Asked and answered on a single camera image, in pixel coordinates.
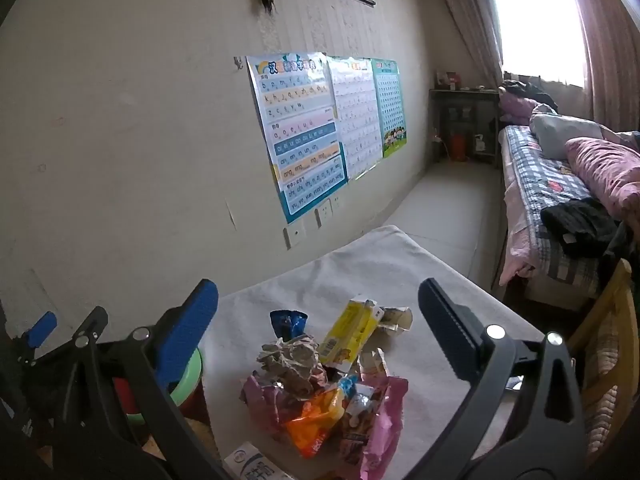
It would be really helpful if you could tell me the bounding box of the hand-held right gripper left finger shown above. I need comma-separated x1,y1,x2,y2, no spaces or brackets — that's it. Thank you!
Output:
50,279,232,480

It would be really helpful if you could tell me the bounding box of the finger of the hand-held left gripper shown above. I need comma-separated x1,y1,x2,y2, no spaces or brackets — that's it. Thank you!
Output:
14,310,59,367
75,306,109,342

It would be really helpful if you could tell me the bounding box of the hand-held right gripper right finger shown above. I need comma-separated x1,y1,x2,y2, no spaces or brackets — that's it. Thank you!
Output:
400,278,587,480

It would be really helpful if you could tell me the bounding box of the red bin with green rim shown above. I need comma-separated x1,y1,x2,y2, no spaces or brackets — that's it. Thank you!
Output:
112,347,206,431

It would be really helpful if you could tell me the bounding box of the beige carton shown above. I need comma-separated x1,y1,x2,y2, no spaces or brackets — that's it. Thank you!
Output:
357,347,388,381

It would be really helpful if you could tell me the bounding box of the blue snack wrapper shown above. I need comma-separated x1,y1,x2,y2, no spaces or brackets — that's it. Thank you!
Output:
270,309,308,343

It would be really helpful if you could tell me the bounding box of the mauve snack wrapper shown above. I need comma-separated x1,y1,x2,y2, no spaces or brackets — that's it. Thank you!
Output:
240,375,301,443

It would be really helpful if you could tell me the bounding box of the yellow drink carton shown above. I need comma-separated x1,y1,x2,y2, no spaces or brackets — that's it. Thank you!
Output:
318,297,383,373

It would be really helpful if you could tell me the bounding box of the pink snack wrapper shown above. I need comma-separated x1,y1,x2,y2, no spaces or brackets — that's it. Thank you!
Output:
340,374,409,480

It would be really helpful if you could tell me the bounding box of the grey paper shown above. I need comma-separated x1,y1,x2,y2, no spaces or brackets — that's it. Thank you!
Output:
256,336,326,401

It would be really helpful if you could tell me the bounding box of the small white blue wrapper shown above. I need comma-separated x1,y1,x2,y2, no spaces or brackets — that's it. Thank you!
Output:
337,375,373,431

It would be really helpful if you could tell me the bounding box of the white milk carton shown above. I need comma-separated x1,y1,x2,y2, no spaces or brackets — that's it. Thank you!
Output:
222,441,296,480

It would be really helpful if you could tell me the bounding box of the orange snack wrapper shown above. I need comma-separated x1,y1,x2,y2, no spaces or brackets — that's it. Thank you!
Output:
285,387,348,458

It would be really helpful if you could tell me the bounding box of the white table cloth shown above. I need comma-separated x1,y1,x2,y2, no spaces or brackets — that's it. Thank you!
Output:
197,225,546,480

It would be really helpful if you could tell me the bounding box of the wooden chair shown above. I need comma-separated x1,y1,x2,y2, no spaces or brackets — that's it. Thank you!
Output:
567,257,633,461

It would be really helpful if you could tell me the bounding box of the patterned chair cushion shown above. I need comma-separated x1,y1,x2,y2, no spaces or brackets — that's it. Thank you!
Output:
582,310,626,441

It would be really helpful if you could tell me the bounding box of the bed with plaid sheet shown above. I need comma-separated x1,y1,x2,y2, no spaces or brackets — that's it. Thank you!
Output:
497,125,640,306

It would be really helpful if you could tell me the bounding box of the black garment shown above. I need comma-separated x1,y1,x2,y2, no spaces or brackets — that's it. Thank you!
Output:
540,197,623,260

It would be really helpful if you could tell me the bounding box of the orange container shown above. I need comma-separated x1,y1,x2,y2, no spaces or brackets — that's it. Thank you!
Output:
447,131,471,162

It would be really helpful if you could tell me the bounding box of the dark storage shelf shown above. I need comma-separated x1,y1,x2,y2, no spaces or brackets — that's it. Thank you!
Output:
430,87,503,166

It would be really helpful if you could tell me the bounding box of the light blue blanket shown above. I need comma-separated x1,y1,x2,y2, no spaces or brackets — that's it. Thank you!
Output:
529,104,621,161

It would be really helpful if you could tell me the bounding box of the pink floral quilt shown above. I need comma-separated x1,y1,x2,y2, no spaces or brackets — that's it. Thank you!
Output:
565,136,640,231

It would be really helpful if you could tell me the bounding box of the purple pillow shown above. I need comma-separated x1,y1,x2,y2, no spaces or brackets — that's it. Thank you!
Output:
499,91,541,126

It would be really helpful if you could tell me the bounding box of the black clothes pile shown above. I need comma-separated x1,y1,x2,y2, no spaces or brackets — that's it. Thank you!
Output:
502,79,558,111

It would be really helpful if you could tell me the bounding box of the pink patterned curtain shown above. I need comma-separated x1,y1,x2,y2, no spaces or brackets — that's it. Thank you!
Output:
430,0,506,86
565,0,640,131

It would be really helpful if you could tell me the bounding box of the bright window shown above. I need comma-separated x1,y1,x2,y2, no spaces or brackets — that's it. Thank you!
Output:
485,0,588,86

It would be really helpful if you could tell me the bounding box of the blue alphabet wall poster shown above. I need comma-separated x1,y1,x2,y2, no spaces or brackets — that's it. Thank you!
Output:
246,51,349,224

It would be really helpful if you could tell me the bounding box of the green chart wall poster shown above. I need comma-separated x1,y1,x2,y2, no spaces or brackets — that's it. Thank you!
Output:
371,59,408,159

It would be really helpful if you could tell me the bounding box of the white chart wall poster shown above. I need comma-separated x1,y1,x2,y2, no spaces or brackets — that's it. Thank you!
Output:
326,56,383,182

